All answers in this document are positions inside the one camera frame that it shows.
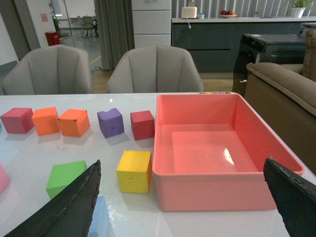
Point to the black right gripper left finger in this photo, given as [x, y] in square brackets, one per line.
[69, 214]

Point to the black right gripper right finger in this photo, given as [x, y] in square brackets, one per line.
[295, 198]

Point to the light blue foam block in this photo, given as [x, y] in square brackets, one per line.
[100, 219]

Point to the green foam block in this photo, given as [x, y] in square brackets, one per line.
[62, 175]

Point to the pink foam block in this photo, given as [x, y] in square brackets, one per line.
[4, 179]

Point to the yellow foam block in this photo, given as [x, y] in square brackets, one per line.
[134, 172]

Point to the orange foam block right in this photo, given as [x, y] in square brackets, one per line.
[74, 122]

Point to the orange foam block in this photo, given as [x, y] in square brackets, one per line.
[45, 121]
[74, 122]

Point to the pink plastic bin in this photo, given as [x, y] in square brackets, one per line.
[210, 151]

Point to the orange foam block left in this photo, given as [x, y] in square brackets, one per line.
[45, 121]

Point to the purple foam block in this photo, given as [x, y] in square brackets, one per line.
[110, 122]

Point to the brown sofa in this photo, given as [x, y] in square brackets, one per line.
[285, 97]

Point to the magenta foam block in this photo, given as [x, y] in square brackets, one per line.
[18, 120]

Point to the dark red foam block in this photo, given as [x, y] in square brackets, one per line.
[142, 125]

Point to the grey chair left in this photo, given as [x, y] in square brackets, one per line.
[57, 69]

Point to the grey chair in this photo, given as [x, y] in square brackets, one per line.
[155, 69]
[57, 69]

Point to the black appliance box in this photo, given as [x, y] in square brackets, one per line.
[280, 49]

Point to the grey chair right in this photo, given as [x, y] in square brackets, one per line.
[155, 69]

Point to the dark grey counter cabinet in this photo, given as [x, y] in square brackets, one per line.
[214, 42]

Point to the red bin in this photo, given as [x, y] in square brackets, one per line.
[52, 38]

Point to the potted plant white pot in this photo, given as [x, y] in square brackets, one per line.
[298, 8]

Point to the fruit plate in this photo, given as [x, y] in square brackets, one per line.
[227, 14]

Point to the grey curtain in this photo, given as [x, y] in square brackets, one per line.
[115, 29]

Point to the small teal bowl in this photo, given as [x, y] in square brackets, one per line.
[200, 15]

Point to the white drawer cabinet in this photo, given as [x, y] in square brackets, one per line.
[151, 22]

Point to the white toaster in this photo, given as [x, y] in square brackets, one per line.
[189, 12]

